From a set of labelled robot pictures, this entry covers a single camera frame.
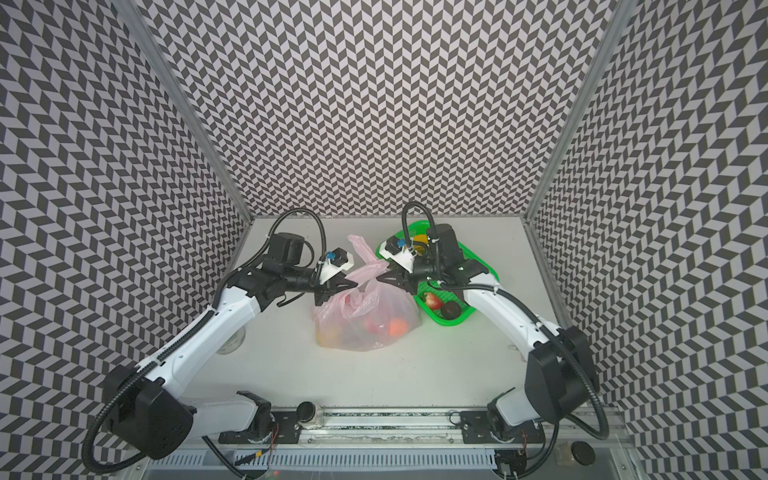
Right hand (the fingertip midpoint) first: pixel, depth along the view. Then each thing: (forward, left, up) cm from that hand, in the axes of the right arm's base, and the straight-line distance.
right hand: (380, 281), depth 75 cm
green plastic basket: (+4, -16, -19) cm, 26 cm away
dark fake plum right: (+1, -20, -18) cm, 27 cm away
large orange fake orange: (-7, -4, -11) cm, 14 cm away
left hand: (-1, +7, +1) cm, 7 cm away
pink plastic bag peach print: (-7, +3, -2) cm, 8 cm away
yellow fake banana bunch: (+2, -10, +11) cm, 15 cm away
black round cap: (-35, -43, -13) cm, 57 cm away
